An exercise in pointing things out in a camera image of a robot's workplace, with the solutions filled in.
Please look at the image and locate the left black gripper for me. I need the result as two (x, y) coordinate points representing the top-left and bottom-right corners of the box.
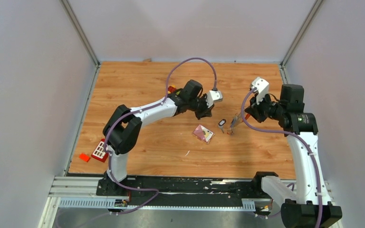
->
(189, 95), (216, 122)

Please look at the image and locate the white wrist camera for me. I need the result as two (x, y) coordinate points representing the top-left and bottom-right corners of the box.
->
(206, 90), (223, 107)
(250, 77), (269, 105)

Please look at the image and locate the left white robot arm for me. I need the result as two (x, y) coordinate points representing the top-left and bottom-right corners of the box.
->
(103, 80), (223, 196)

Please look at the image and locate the purple cable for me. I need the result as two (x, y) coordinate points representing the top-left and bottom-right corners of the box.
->
(240, 88), (324, 228)
(104, 57), (218, 215)

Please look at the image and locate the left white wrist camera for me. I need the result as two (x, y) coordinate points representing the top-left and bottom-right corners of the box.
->
(206, 90), (223, 107)

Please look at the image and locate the key with black tag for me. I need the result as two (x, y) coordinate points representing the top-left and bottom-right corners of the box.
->
(218, 119), (227, 133)

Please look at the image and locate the colourful toy brick car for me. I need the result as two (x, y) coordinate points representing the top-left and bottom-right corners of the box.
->
(167, 85), (177, 94)

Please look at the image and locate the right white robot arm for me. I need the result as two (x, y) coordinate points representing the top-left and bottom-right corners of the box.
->
(240, 78), (343, 228)

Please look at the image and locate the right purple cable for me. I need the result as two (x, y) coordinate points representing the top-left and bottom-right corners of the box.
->
(240, 88), (324, 228)

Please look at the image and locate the pink card packet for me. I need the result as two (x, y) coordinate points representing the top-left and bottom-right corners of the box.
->
(192, 124), (215, 144)

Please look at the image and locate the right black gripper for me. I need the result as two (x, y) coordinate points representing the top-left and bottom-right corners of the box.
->
(245, 90), (286, 123)

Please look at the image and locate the metal key holder red handle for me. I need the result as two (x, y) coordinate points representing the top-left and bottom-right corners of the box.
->
(227, 113), (250, 135)

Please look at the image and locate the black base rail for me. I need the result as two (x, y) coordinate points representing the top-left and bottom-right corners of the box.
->
(96, 175), (272, 207)

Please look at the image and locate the orange brick near edge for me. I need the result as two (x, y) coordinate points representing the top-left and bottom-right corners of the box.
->
(78, 153), (91, 162)

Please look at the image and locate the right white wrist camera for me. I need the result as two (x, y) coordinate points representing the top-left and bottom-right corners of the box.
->
(250, 77), (269, 105)

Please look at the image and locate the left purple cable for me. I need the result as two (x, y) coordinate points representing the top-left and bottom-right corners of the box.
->
(104, 57), (218, 215)

